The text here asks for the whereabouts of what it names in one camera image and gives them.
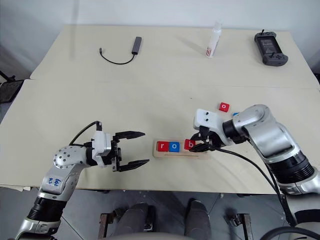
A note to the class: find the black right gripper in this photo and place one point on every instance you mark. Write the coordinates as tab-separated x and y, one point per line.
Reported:
213	140

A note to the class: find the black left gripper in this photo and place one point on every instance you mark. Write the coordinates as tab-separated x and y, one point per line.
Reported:
115	153

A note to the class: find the red letter b block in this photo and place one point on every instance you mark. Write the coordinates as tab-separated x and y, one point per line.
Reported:
189	144

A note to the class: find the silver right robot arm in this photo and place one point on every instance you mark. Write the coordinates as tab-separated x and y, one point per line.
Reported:
272	135

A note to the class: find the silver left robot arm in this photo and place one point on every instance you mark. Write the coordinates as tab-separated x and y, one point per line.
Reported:
64	155

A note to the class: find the wooden letter tray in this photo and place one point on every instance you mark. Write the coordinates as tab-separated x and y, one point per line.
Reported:
180	155

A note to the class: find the blue letter o block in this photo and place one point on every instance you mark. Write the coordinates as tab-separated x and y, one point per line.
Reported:
174	147

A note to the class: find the red letter r block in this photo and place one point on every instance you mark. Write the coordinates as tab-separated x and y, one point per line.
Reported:
162	146

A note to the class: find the red letter o block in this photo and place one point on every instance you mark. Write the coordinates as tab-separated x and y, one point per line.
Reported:
223	107

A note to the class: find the dark rounded shape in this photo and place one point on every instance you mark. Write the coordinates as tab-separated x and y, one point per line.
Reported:
137	220
197	217

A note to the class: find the white plastic squeeze bottle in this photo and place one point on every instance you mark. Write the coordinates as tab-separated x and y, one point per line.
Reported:
213	40

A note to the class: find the black handheld controller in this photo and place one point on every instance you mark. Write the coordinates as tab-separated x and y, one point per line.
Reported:
271	48

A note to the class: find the black stand base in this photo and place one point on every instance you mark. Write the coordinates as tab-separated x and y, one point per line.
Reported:
10	90

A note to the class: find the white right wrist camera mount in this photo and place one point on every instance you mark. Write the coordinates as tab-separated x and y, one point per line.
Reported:
207	117

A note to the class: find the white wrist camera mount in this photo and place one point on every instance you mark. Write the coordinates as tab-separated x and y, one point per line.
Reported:
101	143
207	117

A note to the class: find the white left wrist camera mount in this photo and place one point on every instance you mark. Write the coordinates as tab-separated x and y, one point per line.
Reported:
101	143

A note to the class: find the rusty metal frame bracket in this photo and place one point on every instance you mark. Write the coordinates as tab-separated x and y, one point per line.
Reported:
242	223
106	225

